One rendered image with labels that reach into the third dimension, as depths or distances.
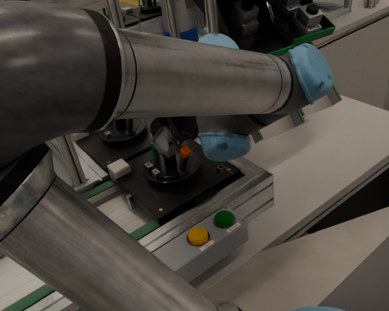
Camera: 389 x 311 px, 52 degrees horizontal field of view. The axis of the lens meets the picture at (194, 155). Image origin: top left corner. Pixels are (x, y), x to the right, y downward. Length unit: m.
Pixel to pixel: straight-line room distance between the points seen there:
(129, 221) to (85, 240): 0.58
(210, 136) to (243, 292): 0.38
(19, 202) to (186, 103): 0.17
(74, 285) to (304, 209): 0.72
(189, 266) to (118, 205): 0.30
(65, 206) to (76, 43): 0.16
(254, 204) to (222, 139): 0.40
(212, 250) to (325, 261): 0.25
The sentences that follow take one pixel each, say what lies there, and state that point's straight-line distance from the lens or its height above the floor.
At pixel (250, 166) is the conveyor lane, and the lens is 0.99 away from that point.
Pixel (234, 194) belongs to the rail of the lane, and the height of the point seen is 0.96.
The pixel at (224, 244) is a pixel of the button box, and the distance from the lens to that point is 0.84.
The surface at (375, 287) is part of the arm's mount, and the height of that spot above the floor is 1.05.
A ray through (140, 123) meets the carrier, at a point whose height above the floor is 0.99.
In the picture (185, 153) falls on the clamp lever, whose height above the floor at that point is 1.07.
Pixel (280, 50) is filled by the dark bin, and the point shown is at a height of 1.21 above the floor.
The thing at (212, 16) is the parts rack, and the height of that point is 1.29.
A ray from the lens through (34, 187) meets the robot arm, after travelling 0.37.
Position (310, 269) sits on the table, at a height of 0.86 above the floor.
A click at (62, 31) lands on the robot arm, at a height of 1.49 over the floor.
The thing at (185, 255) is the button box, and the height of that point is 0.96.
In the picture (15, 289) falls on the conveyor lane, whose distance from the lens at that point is 0.94.
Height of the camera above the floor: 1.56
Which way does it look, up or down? 35 degrees down
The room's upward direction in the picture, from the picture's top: 9 degrees counter-clockwise
